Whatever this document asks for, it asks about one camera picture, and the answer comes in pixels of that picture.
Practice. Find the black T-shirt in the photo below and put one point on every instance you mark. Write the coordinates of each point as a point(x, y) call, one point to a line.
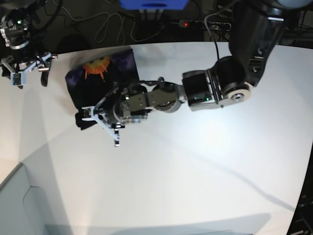
point(88, 83)

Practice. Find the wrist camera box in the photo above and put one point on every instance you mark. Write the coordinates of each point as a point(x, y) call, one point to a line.
point(88, 113)
point(18, 79)

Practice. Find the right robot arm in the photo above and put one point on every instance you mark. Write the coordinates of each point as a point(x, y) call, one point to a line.
point(21, 44)

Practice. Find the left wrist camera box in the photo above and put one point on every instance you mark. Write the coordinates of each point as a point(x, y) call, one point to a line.
point(88, 113)

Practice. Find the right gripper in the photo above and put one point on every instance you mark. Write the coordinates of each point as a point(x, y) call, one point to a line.
point(26, 60)

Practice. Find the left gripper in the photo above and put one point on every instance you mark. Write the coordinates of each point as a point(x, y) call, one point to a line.
point(113, 112)

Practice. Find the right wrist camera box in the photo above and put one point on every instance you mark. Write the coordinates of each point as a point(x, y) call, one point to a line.
point(18, 79)

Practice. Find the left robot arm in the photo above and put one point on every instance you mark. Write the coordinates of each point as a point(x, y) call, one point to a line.
point(256, 29)

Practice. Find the blue plastic box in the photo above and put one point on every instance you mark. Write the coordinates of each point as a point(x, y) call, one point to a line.
point(153, 4)

